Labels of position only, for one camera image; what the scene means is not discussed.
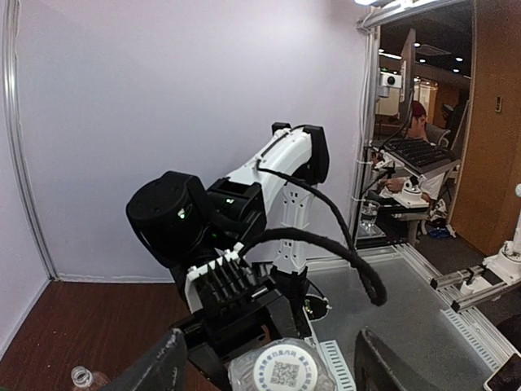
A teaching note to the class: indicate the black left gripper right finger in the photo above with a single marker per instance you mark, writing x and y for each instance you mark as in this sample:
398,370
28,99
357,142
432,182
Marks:
377,367

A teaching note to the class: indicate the right aluminium frame post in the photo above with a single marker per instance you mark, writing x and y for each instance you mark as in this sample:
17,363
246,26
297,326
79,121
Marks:
11,103

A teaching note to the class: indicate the clear water bottle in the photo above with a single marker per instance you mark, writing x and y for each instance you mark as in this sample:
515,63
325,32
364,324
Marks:
241,368

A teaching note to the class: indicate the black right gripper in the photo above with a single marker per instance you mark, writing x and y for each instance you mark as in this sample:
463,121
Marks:
213,343

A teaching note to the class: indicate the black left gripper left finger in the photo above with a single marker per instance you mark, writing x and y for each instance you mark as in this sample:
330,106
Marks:
162,367

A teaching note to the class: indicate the orange tea bottle red label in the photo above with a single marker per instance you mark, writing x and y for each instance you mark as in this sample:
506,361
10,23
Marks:
84,379

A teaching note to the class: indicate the clear drinking glass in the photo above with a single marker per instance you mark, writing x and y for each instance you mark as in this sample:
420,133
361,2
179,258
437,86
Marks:
368,214

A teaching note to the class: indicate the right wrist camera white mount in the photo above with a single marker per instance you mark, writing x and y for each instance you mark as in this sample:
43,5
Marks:
225,284

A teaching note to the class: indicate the white water bottle cap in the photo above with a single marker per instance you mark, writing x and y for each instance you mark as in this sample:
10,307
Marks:
285,367

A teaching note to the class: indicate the seated person in background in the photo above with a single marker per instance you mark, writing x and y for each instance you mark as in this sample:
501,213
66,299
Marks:
424,158

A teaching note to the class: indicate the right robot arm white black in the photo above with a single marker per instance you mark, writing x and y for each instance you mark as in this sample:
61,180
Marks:
201,234

